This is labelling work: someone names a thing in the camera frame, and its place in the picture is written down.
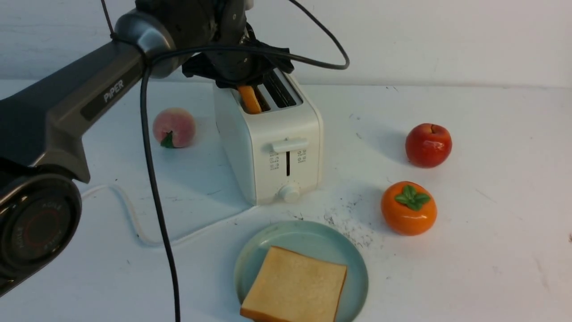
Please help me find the light green round plate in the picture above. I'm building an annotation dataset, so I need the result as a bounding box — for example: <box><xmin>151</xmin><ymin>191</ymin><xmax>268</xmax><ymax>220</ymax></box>
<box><xmin>234</xmin><ymin>220</ymin><xmax>369</xmax><ymax>322</ymax></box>

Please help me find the white toaster power cord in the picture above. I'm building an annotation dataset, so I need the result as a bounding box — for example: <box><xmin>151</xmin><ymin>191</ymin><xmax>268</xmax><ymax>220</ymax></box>
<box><xmin>80</xmin><ymin>184</ymin><xmax>258</xmax><ymax>248</ymax></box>

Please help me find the toast slice slot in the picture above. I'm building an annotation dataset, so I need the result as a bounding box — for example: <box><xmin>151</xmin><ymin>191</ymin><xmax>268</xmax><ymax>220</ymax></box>
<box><xmin>240</xmin><ymin>246</ymin><xmax>347</xmax><ymax>322</ymax></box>
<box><xmin>237</xmin><ymin>85</ymin><xmax>262</xmax><ymax>114</ymax></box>

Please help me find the pink peach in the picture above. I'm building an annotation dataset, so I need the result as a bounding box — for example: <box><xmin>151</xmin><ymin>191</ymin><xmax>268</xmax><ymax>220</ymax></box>
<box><xmin>152</xmin><ymin>108</ymin><xmax>197</xmax><ymax>148</ymax></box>

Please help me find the red apple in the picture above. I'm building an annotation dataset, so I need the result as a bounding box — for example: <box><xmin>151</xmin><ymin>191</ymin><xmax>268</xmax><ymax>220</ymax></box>
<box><xmin>405</xmin><ymin>123</ymin><xmax>452</xmax><ymax>168</ymax></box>

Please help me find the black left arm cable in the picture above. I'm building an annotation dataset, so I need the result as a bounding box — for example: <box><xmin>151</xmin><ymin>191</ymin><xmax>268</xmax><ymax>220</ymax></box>
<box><xmin>99</xmin><ymin>0</ymin><xmax>350</xmax><ymax>322</ymax></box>

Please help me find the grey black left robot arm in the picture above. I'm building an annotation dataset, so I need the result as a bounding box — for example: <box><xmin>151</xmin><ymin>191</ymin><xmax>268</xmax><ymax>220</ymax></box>
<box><xmin>0</xmin><ymin>0</ymin><xmax>294</xmax><ymax>295</ymax></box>

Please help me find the white two-slot toaster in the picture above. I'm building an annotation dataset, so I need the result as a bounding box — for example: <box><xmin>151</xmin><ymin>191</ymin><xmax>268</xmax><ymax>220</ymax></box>
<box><xmin>213</xmin><ymin>69</ymin><xmax>324</xmax><ymax>206</ymax></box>

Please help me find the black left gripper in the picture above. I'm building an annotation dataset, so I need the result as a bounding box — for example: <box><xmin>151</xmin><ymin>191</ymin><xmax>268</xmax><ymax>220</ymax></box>
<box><xmin>182</xmin><ymin>22</ymin><xmax>294</xmax><ymax>89</ymax></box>

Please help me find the orange persimmon with green leaf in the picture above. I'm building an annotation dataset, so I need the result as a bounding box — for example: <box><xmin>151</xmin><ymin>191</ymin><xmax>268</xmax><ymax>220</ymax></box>
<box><xmin>380</xmin><ymin>181</ymin><xmax>438</xmax><ymax>236</ymax></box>

